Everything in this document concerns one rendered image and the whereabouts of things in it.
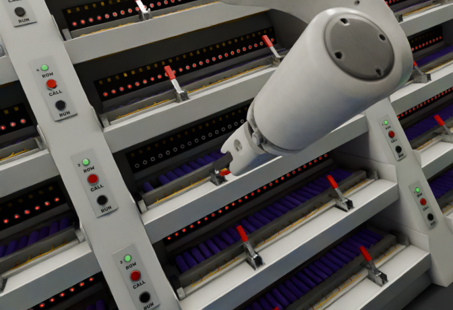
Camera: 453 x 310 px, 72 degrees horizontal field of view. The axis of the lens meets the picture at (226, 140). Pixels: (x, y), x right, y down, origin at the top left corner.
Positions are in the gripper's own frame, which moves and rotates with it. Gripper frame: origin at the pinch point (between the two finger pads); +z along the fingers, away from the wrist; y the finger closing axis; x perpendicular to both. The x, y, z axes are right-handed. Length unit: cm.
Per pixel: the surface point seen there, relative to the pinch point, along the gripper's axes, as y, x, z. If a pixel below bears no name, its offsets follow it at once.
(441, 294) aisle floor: 40, -49, 22
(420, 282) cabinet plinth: 39, -46, 26
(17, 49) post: -25.9, 37.1, 8.2
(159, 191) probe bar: -12.3, 3.6, 19.6
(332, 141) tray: 30.1, -3.7, 15.8
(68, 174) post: -26.4, 12.5, 12.4
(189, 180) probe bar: -5.4, 3.1, 20.1
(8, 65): -28.4, 35.1, 9.1
